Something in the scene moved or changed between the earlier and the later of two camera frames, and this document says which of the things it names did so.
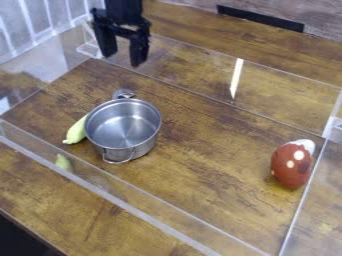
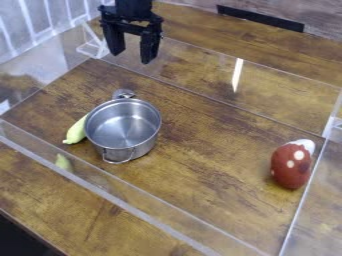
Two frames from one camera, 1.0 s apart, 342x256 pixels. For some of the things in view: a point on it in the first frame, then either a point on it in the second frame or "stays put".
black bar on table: [261, 18] stays put
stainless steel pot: [122, 127] stays put
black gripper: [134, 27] to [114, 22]
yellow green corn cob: [76, 131] stays put
